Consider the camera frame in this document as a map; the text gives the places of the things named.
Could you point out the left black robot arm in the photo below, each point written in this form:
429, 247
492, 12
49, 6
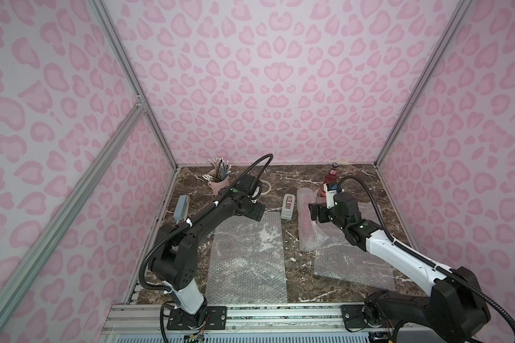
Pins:
172, 263

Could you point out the grey stapler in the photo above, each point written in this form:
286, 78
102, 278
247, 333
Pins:
181, 209

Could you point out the bubble wrap sheet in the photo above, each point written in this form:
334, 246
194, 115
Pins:
336, 259
309, 218
247, 263

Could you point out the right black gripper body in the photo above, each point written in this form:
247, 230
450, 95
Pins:
322, 212

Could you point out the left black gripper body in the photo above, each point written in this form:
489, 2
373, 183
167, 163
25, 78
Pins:
254, 210

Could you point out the pink pencil cup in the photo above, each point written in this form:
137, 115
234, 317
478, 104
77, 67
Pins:
216, 184

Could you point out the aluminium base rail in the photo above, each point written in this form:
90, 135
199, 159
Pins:
297, 322

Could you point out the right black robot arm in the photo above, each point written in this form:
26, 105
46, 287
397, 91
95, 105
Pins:
454, 306

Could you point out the white tape dispenser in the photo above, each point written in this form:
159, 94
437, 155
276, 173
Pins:
287, 209

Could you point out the tape roll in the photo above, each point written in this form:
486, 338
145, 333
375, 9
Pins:
264, 188

